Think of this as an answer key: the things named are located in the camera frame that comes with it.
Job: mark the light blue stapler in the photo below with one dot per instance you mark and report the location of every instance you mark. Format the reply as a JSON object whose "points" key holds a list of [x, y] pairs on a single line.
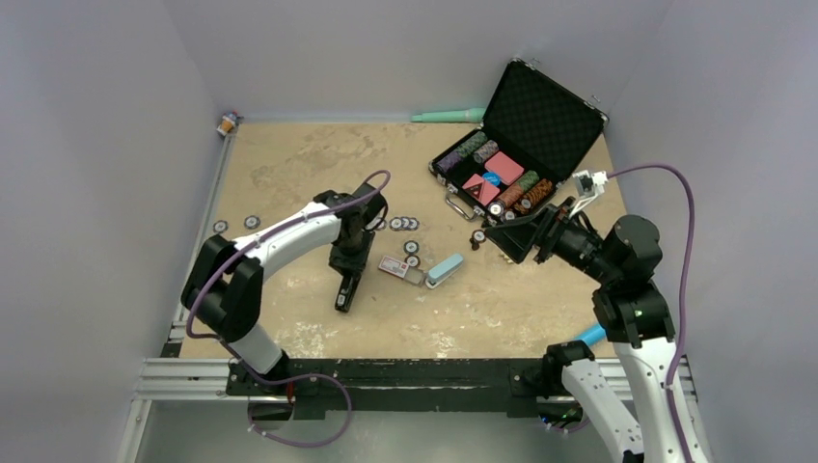
{"points": [[443, 270]]}

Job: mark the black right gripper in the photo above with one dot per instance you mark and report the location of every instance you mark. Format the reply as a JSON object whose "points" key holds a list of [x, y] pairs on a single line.
{"points": [[547, 225]]}

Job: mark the poker chip near box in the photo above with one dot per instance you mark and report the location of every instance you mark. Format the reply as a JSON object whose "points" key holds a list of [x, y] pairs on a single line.
{"points": [[413, 261]]}

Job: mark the aluminium frame rail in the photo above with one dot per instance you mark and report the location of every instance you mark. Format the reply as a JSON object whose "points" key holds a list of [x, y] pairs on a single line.
{"points": [[180, 380]]}

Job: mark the pink card deck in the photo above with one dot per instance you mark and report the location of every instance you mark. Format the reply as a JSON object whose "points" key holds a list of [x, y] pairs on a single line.
{"points": [[505, 168]]}

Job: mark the poker chip above box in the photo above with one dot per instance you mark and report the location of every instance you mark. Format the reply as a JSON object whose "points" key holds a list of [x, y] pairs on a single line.
{"points": [[411, 247]]}

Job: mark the black poker chip case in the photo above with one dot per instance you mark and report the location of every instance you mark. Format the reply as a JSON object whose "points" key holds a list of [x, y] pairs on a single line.
{"points": [[536, 122]]}

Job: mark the poker chip far left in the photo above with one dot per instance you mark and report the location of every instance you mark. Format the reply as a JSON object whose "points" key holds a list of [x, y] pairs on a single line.
{"points": [[220, 226]]}

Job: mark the poker chip row right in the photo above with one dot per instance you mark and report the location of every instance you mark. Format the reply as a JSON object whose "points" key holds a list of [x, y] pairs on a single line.
{"points": [[399, 224]]}

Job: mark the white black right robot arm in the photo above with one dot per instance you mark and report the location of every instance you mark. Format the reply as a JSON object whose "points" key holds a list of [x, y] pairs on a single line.
{"points": [[636, 320]]}

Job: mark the mint green tube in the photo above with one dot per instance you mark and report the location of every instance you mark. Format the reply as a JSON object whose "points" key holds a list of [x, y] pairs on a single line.
{"points": [[471, 115]]}

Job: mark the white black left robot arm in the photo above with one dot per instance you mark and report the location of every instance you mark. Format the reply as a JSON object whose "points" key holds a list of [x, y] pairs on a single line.
{"points": [[224, 287]]}

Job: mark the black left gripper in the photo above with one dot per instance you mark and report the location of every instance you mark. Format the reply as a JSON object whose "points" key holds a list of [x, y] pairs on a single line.
{"points": [[356, 263]]}

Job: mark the blue pen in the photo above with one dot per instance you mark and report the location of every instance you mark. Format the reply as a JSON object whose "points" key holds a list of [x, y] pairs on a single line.
{"points": [[592, 335]]}

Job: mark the blue dealer button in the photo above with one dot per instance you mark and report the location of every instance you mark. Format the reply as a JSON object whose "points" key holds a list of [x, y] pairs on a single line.
{"points": [[492, 178]]}

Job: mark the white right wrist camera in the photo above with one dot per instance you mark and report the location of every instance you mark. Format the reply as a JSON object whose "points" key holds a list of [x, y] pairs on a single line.
{"points": [[590, 186]]}

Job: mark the black stapler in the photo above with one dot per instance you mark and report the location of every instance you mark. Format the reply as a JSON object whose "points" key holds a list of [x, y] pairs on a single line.
{"points": [[347, 290]]}

